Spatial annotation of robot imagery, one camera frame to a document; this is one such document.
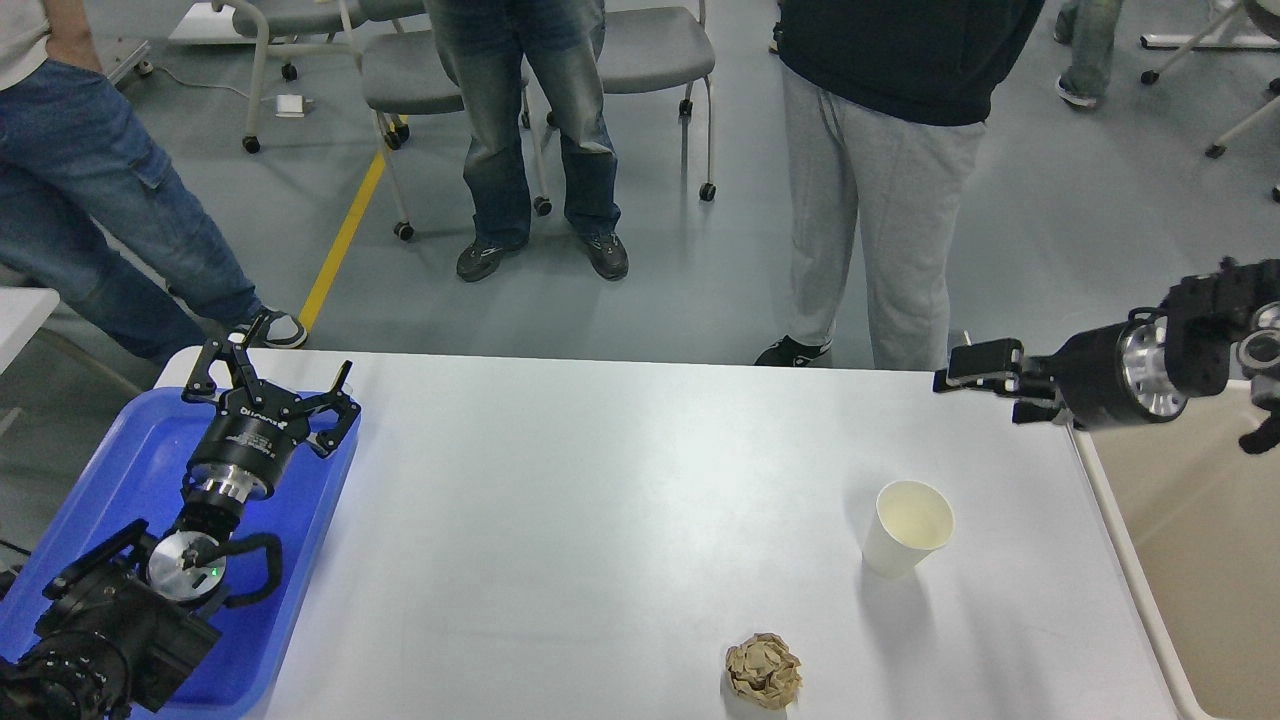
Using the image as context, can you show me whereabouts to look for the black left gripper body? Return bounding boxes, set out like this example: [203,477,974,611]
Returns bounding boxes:
[187,386,308,500]

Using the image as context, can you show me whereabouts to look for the grey chair right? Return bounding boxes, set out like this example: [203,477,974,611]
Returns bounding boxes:
[545,0,719,202]

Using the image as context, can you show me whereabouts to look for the beige plastic bin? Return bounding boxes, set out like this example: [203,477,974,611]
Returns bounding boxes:
[1073,380,1279,719]

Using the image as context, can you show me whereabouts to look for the white chair base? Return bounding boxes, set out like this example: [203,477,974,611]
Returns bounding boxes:
[1139,1,1279,159]

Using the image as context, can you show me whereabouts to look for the blue plastic tray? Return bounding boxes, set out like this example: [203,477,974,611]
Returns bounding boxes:
[1,388,357,719]

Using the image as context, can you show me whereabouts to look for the grey chair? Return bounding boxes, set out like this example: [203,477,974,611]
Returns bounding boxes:
[545,0,719,202]
[338,0,553,242]
[211,1,369,154]

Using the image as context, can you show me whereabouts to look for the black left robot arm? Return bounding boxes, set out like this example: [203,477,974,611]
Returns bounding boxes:
[3,322,361,719]

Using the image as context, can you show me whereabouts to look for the grey chair middle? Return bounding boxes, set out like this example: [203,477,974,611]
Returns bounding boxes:
[338,0,553,242]

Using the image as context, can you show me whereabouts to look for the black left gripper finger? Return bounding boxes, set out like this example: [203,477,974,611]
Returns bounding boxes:
[180,316,269,405]
[282,361,361,457]

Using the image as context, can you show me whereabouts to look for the white side table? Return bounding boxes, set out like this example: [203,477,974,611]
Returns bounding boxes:
[0,286,60,373]

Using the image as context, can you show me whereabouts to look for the person in faded jeans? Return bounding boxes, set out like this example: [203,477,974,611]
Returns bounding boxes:
[421,0,631,283]

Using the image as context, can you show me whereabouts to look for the person in olive trousers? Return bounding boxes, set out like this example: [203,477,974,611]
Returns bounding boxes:
[1053,1,1125,111]

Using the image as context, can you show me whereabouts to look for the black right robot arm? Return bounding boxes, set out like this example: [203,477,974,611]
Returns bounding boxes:
[932,258,1279,455]

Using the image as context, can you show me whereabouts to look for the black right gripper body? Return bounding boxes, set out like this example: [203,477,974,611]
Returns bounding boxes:
[1025,316,1189,430]

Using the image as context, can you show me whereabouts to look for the white paper cup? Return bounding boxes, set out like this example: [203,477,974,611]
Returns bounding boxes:
[861,480,956,578]

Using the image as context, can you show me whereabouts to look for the person in blue jeans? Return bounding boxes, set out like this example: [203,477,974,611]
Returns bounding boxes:
[1,1,308,364]

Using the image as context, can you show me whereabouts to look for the grey chair left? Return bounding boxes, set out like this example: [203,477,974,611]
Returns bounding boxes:
[211,1,369,154]

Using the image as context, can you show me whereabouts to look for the person in grey sweatpants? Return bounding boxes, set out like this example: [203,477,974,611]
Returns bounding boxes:
[758,1,1043,372]

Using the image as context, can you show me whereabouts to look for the white power adapter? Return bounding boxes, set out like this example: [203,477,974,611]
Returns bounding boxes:
[274,94,307,119]

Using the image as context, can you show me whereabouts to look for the crumpled brown paper ball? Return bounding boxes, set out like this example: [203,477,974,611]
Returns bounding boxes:
[724,633,803,710]

